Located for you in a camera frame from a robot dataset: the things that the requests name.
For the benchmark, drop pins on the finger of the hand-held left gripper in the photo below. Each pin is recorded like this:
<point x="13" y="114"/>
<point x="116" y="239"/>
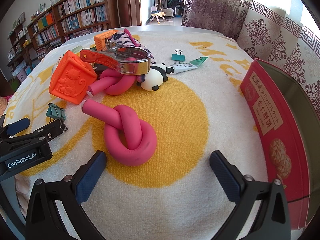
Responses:
<point x="53" y="128"/>
<point x="17" y="126"/>

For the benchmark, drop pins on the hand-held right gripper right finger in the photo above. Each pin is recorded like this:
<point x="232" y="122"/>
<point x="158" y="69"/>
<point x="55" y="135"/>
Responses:
<point x="225" y="172"/>

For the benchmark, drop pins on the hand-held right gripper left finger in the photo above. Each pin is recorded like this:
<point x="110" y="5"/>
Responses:
<point x="92" y="175"/>

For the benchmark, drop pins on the teal binder clip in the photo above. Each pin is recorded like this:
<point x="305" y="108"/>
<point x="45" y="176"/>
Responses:
<point x="55" y="113"/>

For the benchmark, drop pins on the knotted pink foam roller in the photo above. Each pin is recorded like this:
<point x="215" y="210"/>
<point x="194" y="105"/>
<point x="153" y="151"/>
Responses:
<point x="112" y="85"/>
<point x="130" y="152"/>

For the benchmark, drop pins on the large orange embossed cube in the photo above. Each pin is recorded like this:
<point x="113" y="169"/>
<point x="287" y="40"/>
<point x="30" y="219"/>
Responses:
<point x="70" y="80"/>

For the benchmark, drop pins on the red tin box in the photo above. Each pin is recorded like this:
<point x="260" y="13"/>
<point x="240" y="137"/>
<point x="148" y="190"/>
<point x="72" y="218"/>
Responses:
<point x="272" y="120"/>

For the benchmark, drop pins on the panda toy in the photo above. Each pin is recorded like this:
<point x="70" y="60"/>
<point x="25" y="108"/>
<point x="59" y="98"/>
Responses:
<point x="152" y="78"/>

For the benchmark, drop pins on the pastel storage bin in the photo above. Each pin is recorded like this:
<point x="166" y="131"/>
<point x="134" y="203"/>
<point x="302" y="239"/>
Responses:
<point x="21" y="72"/>

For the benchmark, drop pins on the white yellow towel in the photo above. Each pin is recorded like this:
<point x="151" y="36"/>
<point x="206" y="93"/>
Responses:
<point x="175" y="120"/>

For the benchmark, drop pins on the white green carton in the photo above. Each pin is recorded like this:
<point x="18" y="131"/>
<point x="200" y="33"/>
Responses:
<point x="75" y="48"/>

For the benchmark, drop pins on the small wooden display shelf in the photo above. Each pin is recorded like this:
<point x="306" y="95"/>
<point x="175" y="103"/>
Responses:
<point x="18" y="42"/>

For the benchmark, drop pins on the small orange embossed cube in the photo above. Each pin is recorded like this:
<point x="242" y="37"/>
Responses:
<point x="101" y="40"/>

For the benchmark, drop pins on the white green toothpaste tube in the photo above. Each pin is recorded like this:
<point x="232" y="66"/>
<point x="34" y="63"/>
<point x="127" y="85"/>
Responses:
<point x="185" y="67"/>

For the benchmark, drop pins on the pink black patterned plush toy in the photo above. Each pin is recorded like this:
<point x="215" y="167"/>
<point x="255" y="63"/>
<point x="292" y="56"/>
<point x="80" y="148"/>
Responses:
<point x="122" y="38"/>

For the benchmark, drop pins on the rows of shelved books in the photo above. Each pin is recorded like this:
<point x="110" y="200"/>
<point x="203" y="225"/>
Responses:
<point x="85" y="16"/>

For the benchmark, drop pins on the wooden bookshelf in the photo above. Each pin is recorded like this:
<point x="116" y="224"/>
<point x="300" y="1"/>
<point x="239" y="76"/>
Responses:
<point x="56" y="6"/>

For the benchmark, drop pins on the green binder clip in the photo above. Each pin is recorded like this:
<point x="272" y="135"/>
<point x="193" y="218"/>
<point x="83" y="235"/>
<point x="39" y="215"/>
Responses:
<point x="178" y="57"/>

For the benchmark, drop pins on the purple patterned sheer curtain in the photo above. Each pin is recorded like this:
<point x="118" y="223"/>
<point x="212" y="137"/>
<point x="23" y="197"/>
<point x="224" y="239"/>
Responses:
<point x="265" y="25"/>

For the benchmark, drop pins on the small wooden stool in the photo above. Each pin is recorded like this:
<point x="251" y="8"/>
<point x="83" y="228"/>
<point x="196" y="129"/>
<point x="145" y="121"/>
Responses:
<point x="158" y="16"/>

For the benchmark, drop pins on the wooden door frame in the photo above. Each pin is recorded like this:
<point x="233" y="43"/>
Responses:
<point x="125" y="2"/>

